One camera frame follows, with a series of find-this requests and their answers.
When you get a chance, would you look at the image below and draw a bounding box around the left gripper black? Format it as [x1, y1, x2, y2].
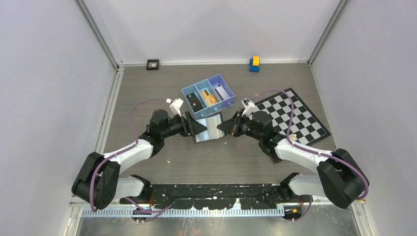
[161, 111, 207, 139]

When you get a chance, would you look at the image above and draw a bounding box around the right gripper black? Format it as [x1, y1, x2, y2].
[218, 111, 263, 141]

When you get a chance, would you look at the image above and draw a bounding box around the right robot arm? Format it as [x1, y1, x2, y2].
[217, 111, 369, 209]

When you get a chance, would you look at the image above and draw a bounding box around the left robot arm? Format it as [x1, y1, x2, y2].
[71, 110, 207, 211]

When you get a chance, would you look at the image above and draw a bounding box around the black card in tray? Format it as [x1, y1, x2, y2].
[186, 93, 203, 112]

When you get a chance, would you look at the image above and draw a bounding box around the orange card in tray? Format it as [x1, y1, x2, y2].
[200, 89, 218, 106]

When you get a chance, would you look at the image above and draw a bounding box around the white card in tray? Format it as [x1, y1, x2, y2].
[214, 84, 230, 100]

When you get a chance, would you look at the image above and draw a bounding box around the three-compartment blue purple tray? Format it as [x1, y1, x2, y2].
[181, 74, 236, 119]

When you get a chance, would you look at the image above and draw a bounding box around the blue yellow toy block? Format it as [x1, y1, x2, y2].
[249, 56, 260, 72]

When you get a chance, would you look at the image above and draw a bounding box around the small black square box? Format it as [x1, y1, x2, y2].
[146, 59, 160, 71]

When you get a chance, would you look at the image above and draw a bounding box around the black white checkerboard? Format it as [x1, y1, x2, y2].
[250, 88, 331, 146]

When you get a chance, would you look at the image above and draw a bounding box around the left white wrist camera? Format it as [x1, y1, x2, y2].
[166, 98, 183, 117]

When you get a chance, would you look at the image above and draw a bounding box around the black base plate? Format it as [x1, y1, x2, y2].
[119, 183, 313, 212]

